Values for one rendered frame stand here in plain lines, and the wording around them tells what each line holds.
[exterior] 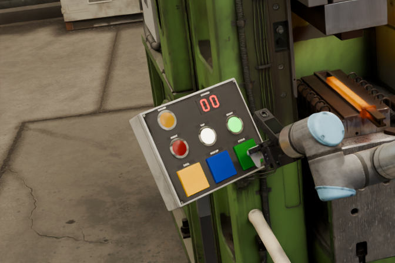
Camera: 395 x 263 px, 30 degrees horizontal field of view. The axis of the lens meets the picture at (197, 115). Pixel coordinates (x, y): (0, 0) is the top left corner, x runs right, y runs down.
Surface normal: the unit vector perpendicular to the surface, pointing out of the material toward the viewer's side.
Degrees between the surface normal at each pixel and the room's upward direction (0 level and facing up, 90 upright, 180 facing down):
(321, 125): 56
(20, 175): 0
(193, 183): 60
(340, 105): 0
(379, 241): 90
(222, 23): 90
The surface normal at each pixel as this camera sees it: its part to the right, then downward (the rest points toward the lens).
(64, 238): -0.12, -0.92
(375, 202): 0.21, 0.35
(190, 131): 0.46, -0.25
